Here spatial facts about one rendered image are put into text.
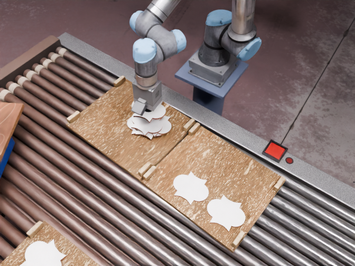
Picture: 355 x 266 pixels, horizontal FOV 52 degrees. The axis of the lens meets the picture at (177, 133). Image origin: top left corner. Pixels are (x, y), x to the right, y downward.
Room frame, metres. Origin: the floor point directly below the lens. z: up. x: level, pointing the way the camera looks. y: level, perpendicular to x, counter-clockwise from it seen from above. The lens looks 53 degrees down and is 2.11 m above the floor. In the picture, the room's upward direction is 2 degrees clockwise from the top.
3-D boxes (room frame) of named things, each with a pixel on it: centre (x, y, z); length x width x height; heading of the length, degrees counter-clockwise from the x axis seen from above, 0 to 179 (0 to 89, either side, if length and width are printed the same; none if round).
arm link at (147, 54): (0.91, 0.11, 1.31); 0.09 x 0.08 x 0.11; 132
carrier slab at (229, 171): (0.67, -0.14, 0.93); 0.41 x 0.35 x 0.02; 52
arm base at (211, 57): (1.33, -0.16, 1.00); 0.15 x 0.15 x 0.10
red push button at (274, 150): (0.81, -0.39, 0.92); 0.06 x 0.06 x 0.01; 56
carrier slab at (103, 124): (0.92, 0.19, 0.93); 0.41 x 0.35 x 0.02; 53
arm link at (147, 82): (0.90, 0.12, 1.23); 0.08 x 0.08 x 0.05
